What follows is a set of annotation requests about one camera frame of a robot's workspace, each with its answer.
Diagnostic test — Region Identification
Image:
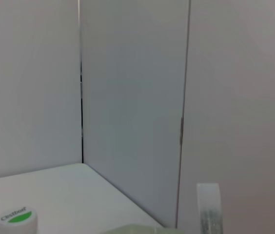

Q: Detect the clear bottle with green label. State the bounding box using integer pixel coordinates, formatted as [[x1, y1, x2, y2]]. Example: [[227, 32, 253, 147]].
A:
[[0, 206, 39, 234]]

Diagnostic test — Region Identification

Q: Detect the grey marker pen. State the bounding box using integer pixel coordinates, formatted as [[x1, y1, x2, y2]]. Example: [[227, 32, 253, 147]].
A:
[[196, 183, 224, 234]]

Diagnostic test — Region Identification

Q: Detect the pale green glass fruit plate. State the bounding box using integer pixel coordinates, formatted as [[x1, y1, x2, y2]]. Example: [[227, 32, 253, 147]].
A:
[[102, 222, 185, 234]]

